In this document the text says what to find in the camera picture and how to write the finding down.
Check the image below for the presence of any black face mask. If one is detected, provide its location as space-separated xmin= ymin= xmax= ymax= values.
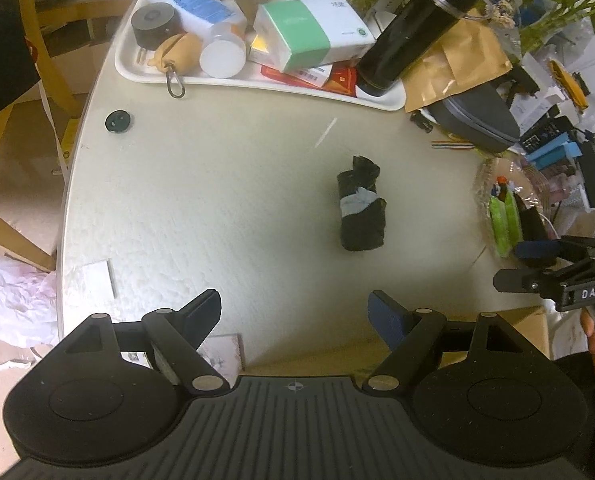
xmin=519 ymin=204 xmax=549 ymax=244

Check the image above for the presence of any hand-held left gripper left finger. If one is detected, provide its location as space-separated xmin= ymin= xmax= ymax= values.
xmin=52 ymin=288 xmax=230 ymax=397

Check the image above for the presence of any black thermos bottle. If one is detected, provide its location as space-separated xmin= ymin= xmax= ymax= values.
xmin=354 ymin=0 xmax=491 ymax=99

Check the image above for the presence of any brown paper bag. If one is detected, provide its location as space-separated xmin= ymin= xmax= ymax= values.
xmin=404 ymin=22 xmax=513 ymax=114

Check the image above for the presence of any wooden chair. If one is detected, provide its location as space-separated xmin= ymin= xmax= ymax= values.
xmin=0 ymin=0 xmax=138 ymax=271

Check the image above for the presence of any green and white box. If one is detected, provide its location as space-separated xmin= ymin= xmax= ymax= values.
xmin=252 ymin=0 xmax=379 ymax=74

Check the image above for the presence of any yellow cloth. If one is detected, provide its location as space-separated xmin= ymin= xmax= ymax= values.
xmin=547 ymin=59 xmax=591 ymax=111

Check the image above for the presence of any grey round tin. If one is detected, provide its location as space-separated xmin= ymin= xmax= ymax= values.
xmin=130 ymin=3 xmax=183 ymax=51

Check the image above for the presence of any crumpled white paper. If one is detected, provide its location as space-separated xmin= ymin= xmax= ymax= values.
xmin=0 ymin=254 xmax=58 ymax=361

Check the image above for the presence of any white cap jar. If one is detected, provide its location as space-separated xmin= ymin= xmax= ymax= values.
xmin=198 ymin=22 xmax=248 ymax=79

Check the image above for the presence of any black round button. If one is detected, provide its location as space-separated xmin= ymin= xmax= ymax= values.
xmin=104 ymin=108 xmax=133 ymax=135

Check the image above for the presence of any green packet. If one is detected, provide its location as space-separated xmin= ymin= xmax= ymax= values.
xmin=504 ymin=192 xmax=523 ymax=246
xmin=488 ymin=194 xmax=509 ymax=256

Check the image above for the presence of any clear plastic bowl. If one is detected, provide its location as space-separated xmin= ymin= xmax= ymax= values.
xmin=472 ymin=157 xmax=553 ymax=261

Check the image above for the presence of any black sock roll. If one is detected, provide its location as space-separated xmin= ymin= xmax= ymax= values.
xmin=336 ymin=154 xmax=389 ymax=253

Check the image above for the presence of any black clip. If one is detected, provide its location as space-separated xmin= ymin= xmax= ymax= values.
xmin=411 ymin=109 xmax=436 ymax=134

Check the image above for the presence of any white paper slip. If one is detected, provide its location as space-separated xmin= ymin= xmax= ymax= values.
xmin=82 ymin=258 xmax=116 ymax=301

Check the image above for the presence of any light blue box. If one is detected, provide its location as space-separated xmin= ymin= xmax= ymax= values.
xmin=527 ymin=139 xmax=586 ymax=171

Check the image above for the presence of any grey zip case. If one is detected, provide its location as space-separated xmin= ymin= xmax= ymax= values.
xmin=429 ymin=82 xmax=521 ymax=154

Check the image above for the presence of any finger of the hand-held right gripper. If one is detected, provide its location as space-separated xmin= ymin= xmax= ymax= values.
xmin=514 ymin=236 xmax=595 ymax=267
xmin=493 ymin=267 xmax=569 ymax=294

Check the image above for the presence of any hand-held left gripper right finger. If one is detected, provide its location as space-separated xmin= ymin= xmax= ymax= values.
xmin=362 ymin=289 xmax=551 ymax=392

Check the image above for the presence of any red flat box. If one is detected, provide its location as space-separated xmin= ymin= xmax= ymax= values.
xmin=260 ymin=59 xmax=359 ymax=96

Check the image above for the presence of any white spray bottle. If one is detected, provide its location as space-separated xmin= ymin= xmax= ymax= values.
xmin=122 ymin=0 xmax=248 ymax=29

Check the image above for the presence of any white tray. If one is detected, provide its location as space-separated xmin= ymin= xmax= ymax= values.
xmin=114 ymin=0 xmax=407 ymax=112

